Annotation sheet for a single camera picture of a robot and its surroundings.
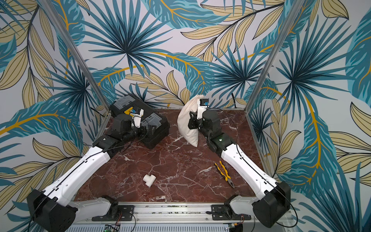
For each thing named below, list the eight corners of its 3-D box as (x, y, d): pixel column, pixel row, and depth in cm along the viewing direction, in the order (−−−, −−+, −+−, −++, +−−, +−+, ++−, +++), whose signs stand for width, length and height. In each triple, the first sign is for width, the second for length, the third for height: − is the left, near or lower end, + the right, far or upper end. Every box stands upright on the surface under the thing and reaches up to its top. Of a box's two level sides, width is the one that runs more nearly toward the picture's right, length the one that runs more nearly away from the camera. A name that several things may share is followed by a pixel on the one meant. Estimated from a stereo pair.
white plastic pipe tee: (142, 183, 85) (140, 181, 82) (147, 173, 88) (146, 171, 86) (150, 187, 83) (149, 186, 81) (156, 177, 87) (155, 175, 84)
